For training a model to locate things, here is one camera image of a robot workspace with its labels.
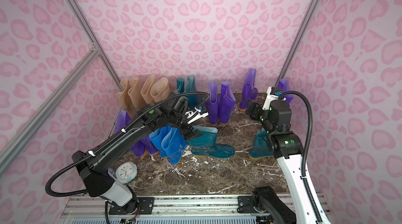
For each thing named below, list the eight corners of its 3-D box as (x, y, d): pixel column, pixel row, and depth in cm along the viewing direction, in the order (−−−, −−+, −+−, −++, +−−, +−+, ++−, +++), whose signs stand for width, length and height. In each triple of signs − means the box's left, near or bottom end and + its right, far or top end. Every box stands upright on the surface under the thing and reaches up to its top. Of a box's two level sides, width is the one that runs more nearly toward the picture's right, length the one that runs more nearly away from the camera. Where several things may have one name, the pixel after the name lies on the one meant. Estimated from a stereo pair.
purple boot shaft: (220, 127, 103) (223, 100, 82) (218, 110, 112) (221, 81, 92) (229, 127, 103) (235, 100, 82) (228, 110, 112) (232, 81, 92)
